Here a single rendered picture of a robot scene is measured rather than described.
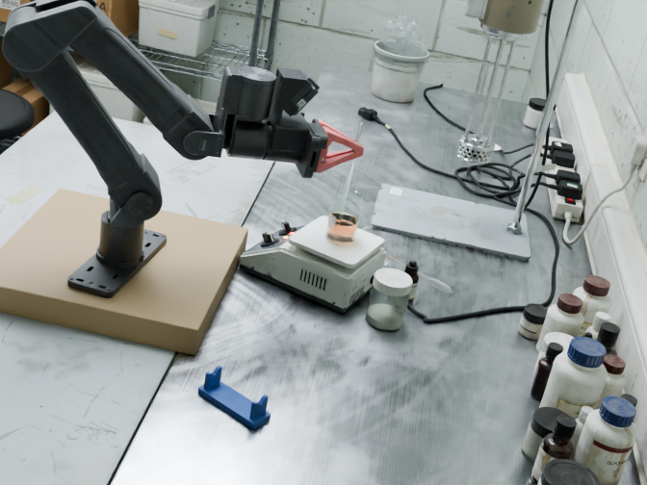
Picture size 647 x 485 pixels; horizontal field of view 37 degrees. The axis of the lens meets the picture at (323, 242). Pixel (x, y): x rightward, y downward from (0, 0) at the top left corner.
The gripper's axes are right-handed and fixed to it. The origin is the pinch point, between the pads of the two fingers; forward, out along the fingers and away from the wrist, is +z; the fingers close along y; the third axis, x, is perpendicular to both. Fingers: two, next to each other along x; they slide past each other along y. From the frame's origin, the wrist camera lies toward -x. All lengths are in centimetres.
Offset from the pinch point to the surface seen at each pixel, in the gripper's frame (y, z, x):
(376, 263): -1.2, 7.5, 18.4
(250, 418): -32.9, -18.5, 24.3
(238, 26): 244, 36, 51
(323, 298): -5.3, -1.5, 23.0
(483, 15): 22.8, 25.7, -17.6
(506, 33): 20.4, 29.6, -15.8
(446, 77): 211, 114, 50
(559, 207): 28, 57, 19
